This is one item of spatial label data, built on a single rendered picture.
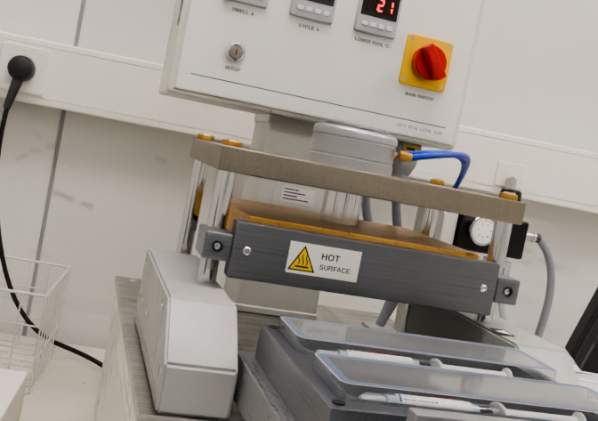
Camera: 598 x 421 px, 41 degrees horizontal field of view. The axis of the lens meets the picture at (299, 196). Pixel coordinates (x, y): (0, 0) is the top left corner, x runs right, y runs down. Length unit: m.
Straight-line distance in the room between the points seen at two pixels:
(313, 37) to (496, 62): 0.58
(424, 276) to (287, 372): 0.22
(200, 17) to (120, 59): 0.44
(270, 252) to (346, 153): 0.13
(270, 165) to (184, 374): 0.18
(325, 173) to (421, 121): 0.28
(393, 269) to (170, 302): 0.19
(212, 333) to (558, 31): 1.01
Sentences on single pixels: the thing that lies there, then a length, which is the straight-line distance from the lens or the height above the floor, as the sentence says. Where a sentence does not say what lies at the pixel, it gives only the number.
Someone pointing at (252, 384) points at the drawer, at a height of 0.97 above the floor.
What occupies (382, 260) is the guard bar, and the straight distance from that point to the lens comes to 0.66.
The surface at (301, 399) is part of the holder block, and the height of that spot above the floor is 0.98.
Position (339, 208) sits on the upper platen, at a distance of 0.73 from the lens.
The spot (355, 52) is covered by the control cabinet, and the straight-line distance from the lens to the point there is 0.88.
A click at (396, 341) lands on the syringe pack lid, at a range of 0.55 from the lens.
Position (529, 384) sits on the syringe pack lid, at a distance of 0.52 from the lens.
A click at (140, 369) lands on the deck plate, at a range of 0.64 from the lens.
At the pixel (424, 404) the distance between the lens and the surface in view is 0.44.
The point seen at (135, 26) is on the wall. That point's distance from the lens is 1.33.
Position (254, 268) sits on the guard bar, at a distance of 0.63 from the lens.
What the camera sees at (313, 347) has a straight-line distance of 0.50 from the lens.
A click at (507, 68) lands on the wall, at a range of 1.40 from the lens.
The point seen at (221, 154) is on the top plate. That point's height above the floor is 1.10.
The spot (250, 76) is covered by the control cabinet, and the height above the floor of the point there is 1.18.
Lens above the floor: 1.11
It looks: 3 degrees down
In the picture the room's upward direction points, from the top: 11 degrees clockwise
